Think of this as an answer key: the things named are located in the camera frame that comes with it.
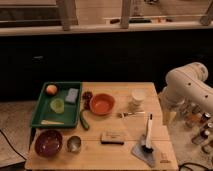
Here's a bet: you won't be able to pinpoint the wooden block eraser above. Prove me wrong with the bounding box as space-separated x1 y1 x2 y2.
100 131 124 145

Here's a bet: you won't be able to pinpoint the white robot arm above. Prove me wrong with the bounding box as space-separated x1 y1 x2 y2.
158 62 213 125

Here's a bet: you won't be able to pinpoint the red bowl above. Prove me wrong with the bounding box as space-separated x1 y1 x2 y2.
89 93 115 116

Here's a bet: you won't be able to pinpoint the dark red grapes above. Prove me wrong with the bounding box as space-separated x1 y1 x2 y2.
82 91 93 109

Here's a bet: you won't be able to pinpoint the grey blue sponge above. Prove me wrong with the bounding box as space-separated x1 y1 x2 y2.
65 88 78 103

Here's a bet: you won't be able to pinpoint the green plastic tray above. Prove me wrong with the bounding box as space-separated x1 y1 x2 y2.
31 82 82 128

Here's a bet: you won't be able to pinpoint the green cucumber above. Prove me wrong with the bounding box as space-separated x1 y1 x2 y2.
79 109 90 131

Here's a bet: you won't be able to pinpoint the light green plastic cup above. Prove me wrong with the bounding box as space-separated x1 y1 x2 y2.
50 98 64 114

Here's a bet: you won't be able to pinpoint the orange fruit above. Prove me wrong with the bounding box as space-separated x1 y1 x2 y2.
46 85 58 95

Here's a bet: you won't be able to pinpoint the small metal cup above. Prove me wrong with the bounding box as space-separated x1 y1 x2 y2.
67 136 81 153

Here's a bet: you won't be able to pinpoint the wooden stick in tray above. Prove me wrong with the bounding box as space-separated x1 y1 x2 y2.
41 120 64 125

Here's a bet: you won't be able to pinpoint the spice bottle rack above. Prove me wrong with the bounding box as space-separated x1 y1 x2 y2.
180 103 211 152

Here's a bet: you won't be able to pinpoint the white handled black brush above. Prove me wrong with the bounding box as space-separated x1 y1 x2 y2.
142 114 153 153

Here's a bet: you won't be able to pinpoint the black cable right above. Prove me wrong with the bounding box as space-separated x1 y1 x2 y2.
178 161 213 171

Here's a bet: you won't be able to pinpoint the black cable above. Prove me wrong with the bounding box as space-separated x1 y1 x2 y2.
0 129 28 162
178 161 213 171

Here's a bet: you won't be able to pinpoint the black cable left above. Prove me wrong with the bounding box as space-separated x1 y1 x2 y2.
0 129 28 162

